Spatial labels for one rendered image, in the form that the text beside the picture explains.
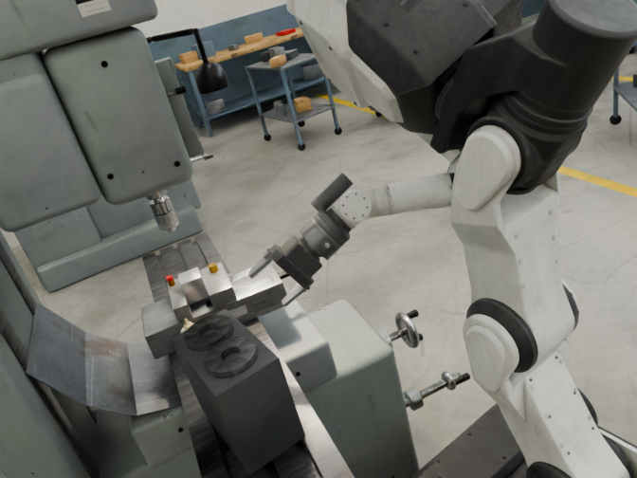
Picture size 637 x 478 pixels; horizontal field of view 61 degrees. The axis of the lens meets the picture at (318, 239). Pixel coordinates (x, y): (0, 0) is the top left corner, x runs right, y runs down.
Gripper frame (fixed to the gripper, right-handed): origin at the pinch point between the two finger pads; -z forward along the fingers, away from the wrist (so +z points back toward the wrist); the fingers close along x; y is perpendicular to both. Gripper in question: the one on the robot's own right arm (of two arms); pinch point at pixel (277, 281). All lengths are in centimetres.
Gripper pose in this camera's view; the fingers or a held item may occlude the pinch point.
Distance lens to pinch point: 118.1
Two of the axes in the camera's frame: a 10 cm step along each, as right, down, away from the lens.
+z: 7.2, -6.9, -0.7
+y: 2.7, 3.7, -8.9
